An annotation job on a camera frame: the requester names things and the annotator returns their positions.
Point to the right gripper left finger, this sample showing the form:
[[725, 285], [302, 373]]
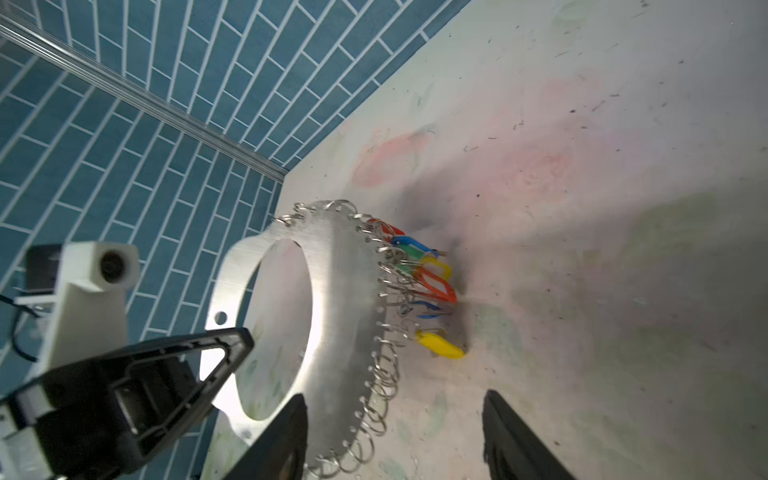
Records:
[[279, 452]]

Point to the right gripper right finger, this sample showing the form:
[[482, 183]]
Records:
[[511, 449]]

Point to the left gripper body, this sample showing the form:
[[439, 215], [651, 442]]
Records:
[[96, 419]]

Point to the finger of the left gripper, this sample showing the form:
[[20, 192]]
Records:
[[210, 366]]

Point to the large keyring with chain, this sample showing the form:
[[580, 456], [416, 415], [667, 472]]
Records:
[[348, 363]]

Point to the yellow tagged key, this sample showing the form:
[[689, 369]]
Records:
[[441, 342]]

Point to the bunch of coloured key tags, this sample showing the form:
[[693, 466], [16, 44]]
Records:
[[416, 278]]

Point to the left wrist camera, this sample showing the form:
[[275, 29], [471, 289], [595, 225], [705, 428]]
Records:
[[76, 292]]

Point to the left corner aluminium post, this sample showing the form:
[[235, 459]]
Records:
[[36, 41]]

